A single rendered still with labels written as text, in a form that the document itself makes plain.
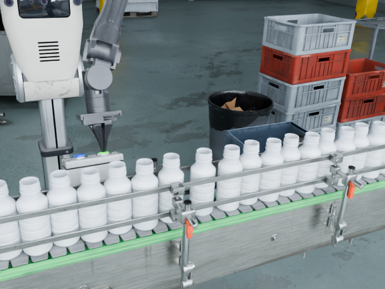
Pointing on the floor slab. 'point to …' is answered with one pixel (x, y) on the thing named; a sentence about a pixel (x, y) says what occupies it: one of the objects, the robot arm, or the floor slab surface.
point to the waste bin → (235, 116)
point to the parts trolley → (373, 32)
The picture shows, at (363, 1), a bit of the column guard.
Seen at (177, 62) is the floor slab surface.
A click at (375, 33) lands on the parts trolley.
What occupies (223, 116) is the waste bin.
